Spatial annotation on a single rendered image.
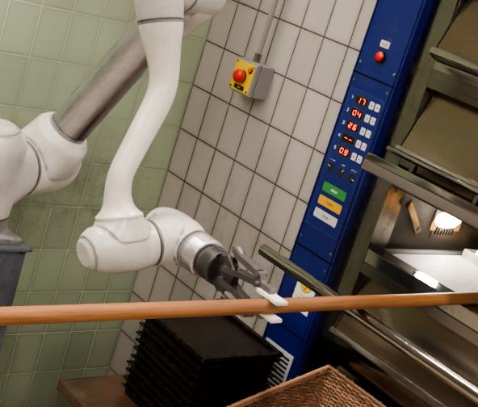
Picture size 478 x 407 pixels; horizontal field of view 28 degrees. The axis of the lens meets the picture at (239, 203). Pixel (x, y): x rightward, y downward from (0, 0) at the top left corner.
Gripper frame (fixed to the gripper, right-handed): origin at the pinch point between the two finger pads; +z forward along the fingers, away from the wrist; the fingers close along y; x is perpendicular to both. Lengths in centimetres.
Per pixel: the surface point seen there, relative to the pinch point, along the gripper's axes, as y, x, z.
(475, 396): 2.8, -26.9, 33.9
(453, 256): 1, -97, -28
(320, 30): -47, -64, -74
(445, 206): -22, -50, -4
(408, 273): 1, -64, -17
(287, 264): 2.1, -27.0, -23.3
